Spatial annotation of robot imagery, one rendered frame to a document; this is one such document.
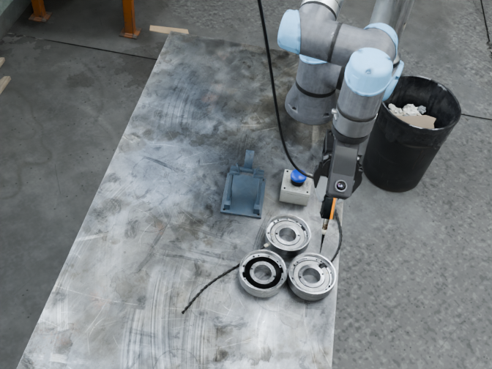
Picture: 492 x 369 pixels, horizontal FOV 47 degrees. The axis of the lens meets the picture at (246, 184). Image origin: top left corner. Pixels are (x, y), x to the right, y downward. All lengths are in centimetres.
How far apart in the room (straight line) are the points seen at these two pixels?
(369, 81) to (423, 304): 147
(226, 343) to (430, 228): 152
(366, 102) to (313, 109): 60
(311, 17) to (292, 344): 65
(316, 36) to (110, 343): 72
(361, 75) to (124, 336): 68
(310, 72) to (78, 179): 132
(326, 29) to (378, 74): 16
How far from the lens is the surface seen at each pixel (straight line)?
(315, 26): 107
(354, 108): 100
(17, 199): 250
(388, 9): 142
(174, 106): 162
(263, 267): 126
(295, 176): 136
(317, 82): 153
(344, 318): 218
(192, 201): 138
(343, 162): 106
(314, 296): 123
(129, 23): 324
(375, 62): 98
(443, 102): 256
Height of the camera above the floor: 188
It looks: 49 degrees down
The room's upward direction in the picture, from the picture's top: 8 degrees clockwise
